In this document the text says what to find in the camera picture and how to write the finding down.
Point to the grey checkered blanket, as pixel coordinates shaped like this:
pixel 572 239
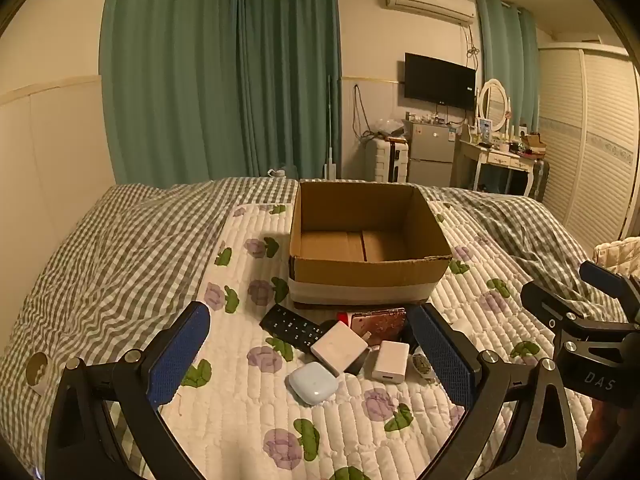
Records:
pixel 115 270

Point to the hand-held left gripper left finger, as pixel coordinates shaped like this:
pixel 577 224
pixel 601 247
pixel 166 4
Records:
pixel 177 355

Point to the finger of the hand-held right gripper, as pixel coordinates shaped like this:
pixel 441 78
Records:
pixel 600 272
pixel 545 305

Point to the oval white mirror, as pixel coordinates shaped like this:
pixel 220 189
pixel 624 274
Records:
pixel 495 102

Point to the white dressing table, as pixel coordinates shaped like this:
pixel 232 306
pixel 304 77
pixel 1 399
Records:
pixel 492 157

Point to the pink glitter case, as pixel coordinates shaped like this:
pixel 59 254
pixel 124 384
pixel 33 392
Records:
pixel 377 325

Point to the tape roll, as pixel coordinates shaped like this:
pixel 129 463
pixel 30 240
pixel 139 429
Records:
pixel 39 372

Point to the dark suitcase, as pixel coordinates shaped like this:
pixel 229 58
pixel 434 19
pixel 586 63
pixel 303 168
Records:
pixel 540 180

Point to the green corner curtain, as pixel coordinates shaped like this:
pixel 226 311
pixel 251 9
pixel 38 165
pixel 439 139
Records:
pixel 290 75

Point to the floral quilted mat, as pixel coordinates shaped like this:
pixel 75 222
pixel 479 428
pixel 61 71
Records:
pixel 240 425

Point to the black remote control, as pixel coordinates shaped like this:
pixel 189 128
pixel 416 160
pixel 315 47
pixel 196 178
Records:
pixel 292 327

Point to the small photo frame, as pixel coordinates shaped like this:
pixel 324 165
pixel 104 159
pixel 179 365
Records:
pixel 485 126

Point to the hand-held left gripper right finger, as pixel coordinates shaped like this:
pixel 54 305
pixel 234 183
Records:
pixel 442 355

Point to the white air conditioner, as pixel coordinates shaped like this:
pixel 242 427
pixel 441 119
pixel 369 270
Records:
pixel 430 0

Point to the clear plastic bag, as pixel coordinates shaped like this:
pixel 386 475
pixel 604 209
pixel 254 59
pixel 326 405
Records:
pixel 389 125

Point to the white power adapter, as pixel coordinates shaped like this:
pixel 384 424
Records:
pixel 391 362

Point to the black wall television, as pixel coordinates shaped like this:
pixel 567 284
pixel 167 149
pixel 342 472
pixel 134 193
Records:
pixel 439 81

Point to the white square charger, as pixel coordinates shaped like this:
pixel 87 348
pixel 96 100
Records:
pixel 340 345

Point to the light blue earbuds case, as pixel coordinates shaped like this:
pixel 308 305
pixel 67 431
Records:
pixel 314 384

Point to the small brown box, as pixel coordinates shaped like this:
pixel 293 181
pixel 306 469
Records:
pixel 534 142

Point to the small white floor object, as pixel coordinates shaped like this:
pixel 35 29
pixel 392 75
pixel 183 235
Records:
pixel 276 173

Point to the white mop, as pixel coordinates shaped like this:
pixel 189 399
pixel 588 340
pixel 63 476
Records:
pixel 330 160

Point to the white louvered wardrobe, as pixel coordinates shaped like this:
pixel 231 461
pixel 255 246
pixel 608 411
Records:
pixel 595 140

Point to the silver small fridge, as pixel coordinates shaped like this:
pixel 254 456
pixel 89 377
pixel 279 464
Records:
pixel 432 152

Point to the white suitcase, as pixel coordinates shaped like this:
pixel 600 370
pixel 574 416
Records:
pixel 385 160

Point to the narrow green curtain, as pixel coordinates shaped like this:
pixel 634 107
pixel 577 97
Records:
pixel 505 60

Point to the red capped white bottle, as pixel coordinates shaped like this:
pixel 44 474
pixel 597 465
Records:
pixel 343 318

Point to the wide green curtain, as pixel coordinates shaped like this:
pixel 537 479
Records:
pixel 170 75

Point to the brown cardboard box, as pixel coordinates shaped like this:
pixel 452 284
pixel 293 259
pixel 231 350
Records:
pixel 365 270

